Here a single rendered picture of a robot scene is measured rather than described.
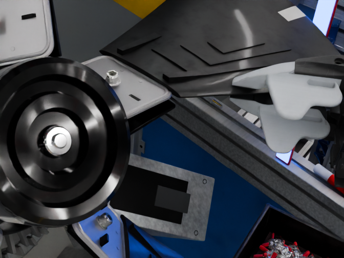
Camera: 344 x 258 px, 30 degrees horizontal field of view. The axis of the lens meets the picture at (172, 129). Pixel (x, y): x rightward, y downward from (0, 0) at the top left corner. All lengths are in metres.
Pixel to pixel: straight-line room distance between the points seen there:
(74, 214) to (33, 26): 0.15
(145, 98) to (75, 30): 1.06
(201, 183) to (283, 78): 0.21
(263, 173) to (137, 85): 0.49
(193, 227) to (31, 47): 0.31
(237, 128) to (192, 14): 0.39
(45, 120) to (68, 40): 1.13
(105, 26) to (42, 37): 1.16
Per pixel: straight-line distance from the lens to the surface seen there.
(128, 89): 0.54
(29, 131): 0.45
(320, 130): 0.59
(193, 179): 0.71
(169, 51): 0.59
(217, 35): 0.63
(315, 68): 0.56
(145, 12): 0.99
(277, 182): 1.00
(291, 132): 0.58
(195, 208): 0.71
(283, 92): 0.55
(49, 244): 0.77
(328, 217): 0.97
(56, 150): 0.45
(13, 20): 0.51
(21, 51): 0.50
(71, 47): 1.60
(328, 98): 0.55
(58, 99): 0.46
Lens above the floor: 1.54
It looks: 43 degrees down
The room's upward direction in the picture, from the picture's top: 6 degrees clockwise
